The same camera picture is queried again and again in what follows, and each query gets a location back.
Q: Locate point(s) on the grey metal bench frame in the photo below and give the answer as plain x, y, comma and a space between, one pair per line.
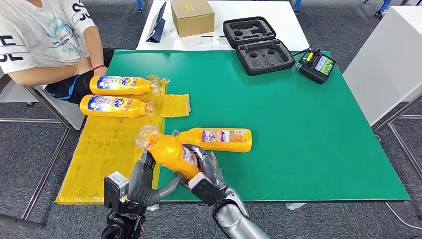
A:
47, 171

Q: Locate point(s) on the white cabinet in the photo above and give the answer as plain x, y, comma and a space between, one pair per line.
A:
379, 66

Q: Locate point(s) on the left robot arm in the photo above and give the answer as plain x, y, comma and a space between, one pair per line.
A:
120, 224

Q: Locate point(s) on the person's left hand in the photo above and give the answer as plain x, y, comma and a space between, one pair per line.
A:
100, 71

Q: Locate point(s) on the dark blue tablet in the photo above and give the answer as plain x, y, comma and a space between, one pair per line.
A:
157, 24

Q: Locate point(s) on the yellow film-wrapped cardboard sheet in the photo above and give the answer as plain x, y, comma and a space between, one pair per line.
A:
108, 158

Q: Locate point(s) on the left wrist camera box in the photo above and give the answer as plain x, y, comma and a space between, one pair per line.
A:
115, 184

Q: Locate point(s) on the person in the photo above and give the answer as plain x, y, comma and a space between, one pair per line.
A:
36, 36

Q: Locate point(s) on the black foam-lined case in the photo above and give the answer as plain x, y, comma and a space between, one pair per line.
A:
283, 62

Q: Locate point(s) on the white table foot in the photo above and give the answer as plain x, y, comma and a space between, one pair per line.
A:
296, 206

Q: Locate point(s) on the brown cardboard box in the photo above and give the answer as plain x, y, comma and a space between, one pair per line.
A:
193, 16

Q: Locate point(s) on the steel table frame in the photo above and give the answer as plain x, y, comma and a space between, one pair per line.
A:
405, 149

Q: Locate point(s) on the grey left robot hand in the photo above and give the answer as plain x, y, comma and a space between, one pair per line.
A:
141, 188

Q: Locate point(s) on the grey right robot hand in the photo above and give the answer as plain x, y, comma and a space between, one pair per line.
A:
211, 171

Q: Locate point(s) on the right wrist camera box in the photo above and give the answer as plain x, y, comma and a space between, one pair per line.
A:
206, 189

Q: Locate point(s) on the white table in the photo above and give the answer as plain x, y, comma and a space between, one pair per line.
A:
280, 19

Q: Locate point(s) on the person's right hand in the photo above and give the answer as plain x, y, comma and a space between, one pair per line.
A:
84, 66

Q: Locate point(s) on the white bench seat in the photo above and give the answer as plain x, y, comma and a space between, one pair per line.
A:
71, 115

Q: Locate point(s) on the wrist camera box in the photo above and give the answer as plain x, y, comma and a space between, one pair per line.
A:
115, 184
206, 189

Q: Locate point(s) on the orange detergent bottle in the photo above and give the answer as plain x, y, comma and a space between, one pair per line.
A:
168, 153
191, 142
145, 86
135, 109

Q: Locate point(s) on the black remote controller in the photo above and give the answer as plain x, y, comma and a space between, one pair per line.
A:
311, 71

